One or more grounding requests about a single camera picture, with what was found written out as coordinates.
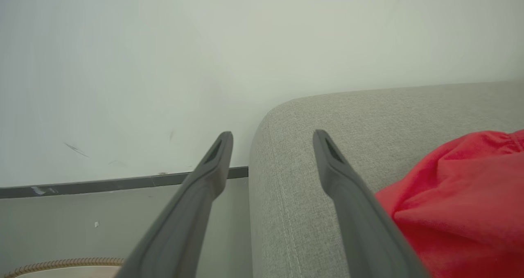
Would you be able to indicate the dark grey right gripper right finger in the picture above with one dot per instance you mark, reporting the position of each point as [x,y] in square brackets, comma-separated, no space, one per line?
[360,220]

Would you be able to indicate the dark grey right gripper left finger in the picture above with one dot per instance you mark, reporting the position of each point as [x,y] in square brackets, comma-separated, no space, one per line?
[184,220]

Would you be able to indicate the red jersey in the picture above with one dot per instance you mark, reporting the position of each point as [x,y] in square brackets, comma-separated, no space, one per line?
[462,212]

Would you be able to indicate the light grey fabric sofa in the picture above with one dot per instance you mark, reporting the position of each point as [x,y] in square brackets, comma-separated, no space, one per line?
[311,188]

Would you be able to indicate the dark grey baseboard strip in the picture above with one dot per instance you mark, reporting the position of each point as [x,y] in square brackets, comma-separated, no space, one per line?
[102,184]

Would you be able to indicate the cream perforated laundry basket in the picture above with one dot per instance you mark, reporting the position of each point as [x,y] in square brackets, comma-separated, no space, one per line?
[61,265]

